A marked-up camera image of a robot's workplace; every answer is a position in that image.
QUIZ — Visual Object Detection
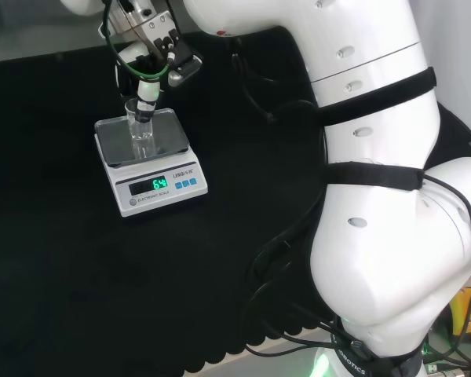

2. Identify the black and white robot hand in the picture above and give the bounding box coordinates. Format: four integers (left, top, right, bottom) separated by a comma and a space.
114, 39, 170, 123

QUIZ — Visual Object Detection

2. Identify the clear glass beaker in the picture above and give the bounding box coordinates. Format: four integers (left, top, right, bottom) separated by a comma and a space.
124, 97, 159, 160

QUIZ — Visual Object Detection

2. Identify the black cable with connector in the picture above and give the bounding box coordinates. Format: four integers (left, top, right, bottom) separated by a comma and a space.
230, 35, 323, 125

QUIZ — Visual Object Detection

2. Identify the black cable bundle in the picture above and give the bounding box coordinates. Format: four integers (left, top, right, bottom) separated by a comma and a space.
239, 188, 378, 359

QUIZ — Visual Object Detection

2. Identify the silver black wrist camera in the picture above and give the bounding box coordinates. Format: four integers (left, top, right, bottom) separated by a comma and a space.
152, 27, 203, 88

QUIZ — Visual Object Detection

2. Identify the black bench cloth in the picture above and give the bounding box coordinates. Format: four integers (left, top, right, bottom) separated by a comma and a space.
0, 27, 471, 377

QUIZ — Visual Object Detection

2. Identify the white electronic balance steel pan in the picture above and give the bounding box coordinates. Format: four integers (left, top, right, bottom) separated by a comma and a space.
93, 108, 210, 219

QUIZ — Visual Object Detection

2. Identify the yellow stop button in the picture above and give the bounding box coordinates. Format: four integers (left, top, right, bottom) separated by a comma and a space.
450, 285, 471, 339

